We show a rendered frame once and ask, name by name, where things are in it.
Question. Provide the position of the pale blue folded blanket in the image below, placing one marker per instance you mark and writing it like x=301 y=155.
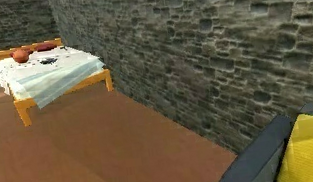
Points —
x=58 y=79

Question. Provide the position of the dark red pillow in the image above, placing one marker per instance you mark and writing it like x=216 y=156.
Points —
x=45 y=46

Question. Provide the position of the small black object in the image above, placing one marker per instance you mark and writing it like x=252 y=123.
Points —
x=48 y=61

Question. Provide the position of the orange wooden bed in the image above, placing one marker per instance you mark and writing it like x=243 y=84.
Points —
x=57 y=71

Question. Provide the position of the orange ball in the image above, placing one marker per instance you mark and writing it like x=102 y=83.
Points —
x=20 y=56

